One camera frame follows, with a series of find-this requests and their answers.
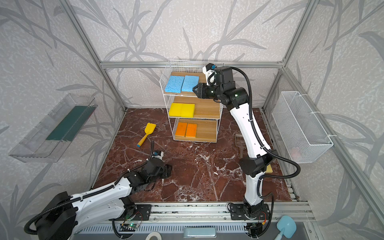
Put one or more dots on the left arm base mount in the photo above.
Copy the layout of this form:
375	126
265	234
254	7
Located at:
136	213

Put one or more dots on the yellow foam sponge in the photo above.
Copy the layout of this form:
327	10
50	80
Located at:
176	110
188	111

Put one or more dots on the light blue rectangular box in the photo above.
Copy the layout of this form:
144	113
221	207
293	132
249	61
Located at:
199	233

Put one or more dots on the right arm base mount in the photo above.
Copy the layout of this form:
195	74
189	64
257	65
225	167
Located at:
240	211

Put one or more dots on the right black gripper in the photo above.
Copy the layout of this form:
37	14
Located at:
199	90

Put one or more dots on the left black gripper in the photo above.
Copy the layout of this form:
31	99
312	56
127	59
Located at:
165	171

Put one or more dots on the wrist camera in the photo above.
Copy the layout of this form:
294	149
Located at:
209	71
158	154

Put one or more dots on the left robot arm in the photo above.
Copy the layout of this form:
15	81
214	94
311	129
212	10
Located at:
66	214

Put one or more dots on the light blue brush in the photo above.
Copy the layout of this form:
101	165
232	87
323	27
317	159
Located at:
287	227

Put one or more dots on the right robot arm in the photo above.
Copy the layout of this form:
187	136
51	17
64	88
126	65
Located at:
260	154

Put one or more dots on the white wire wooden shelf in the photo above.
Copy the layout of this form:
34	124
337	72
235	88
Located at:
191	119

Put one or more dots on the yellow toy shovel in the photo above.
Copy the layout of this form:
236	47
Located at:
148	131

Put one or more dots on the beige orange scrub sponge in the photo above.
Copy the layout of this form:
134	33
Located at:
181	129

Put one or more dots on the blue cellulose sponge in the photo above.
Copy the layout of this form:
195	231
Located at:
189	83
174	84

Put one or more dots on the white wire wall basket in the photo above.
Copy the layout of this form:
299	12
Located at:
300	129

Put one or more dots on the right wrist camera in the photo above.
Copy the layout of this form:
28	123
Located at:
209	71

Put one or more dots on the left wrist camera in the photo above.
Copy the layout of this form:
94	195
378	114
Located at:
158	154

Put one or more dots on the clear plastic wall tray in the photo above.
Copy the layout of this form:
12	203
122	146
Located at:
47	142

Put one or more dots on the green circuit board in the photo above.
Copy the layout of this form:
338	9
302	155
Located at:
129	227

